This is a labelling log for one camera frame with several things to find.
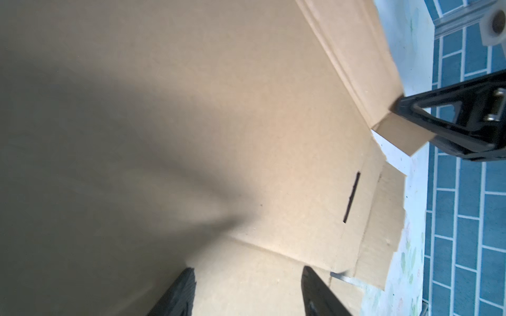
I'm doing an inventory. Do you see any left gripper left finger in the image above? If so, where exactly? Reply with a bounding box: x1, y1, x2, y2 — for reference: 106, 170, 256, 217
148, 267, 196, 316

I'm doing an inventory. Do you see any brown cardboard box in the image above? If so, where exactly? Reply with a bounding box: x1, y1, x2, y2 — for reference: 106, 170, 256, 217
1, 1, 432, 315

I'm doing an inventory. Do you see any floral table mat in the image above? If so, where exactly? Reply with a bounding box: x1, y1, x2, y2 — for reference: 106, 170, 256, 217
361, 1, 434, 315

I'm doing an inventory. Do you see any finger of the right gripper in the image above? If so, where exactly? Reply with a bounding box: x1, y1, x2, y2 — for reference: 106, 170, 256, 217
393, 70, 505, 161

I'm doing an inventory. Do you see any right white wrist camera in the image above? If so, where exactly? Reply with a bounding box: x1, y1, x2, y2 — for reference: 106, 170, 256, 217
479, 1, 505, 46

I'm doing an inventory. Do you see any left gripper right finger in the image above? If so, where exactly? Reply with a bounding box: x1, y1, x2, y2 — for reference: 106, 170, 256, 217
301, 265, 352, 316

